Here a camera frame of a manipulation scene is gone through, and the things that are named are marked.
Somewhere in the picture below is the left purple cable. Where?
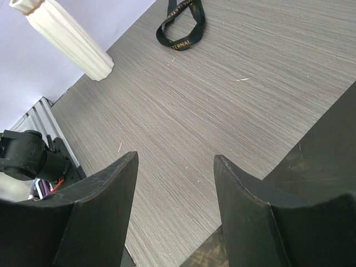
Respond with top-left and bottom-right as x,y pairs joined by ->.
30,177 -> 59,201

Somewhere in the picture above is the white ribbed vase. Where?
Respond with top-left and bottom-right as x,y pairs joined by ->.
9,0 -> 114,81

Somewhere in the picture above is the black wrapping paper sheet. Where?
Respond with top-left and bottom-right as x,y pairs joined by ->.
184,85 -> 355,266

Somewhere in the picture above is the aluminium frame rail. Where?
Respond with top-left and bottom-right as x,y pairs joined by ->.
10,97 -> 81,169

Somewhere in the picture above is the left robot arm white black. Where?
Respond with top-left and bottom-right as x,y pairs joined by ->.
1,130 -> 72,182

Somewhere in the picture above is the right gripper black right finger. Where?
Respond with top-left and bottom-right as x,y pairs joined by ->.
214,155 -> 355,266

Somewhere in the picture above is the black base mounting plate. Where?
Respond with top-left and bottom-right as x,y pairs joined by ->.
42,135 -> 86,187

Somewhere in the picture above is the black ribbon with gold lettering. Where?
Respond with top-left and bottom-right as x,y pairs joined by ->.
155,0 -> 207,51

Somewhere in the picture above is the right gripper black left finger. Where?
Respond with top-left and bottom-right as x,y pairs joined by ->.
1,151 -> 139,266

